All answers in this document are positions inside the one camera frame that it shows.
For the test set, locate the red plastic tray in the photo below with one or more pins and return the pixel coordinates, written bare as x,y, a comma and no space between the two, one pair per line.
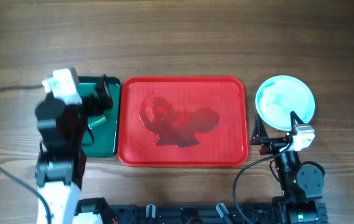
183,121

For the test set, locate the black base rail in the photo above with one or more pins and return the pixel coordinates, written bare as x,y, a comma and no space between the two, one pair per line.
195,213

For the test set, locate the white plate top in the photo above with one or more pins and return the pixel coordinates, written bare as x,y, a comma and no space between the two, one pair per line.
278,96

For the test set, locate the dark green tray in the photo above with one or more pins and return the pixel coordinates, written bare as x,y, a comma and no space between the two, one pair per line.
106,134

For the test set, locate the green scrub sponge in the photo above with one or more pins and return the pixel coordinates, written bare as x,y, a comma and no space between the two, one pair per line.
102,119

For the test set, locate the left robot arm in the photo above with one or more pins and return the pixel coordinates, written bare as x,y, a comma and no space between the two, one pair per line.
61,162

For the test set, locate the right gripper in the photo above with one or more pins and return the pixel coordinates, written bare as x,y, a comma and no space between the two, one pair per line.
260,137

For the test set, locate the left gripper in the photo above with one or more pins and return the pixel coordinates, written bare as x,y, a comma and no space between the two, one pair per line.
95,107

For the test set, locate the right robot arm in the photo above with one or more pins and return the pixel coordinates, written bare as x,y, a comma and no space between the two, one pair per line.
301,182

